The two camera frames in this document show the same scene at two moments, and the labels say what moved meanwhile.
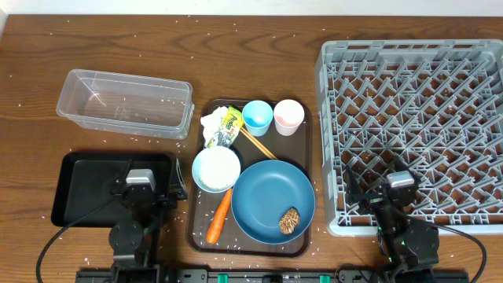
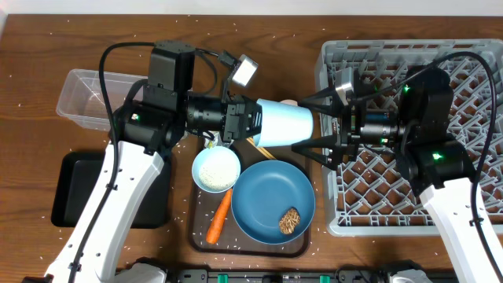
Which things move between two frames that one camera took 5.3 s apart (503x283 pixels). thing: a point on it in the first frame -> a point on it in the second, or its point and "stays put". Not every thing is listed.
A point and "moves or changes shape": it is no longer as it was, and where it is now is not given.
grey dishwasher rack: x=437 y=104 stays put
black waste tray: x=86 y=182 stays put
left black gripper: x=158 y=198 -> x=244 y=119
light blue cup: x=257 y=116 moves or changes shape
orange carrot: x=216 y=222 stays put
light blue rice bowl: x=216 y=170 stays put
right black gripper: x=354 y=191 -> x=348 y=131
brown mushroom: x=289 y=220 stays put
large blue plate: x=263 y=192 stays put
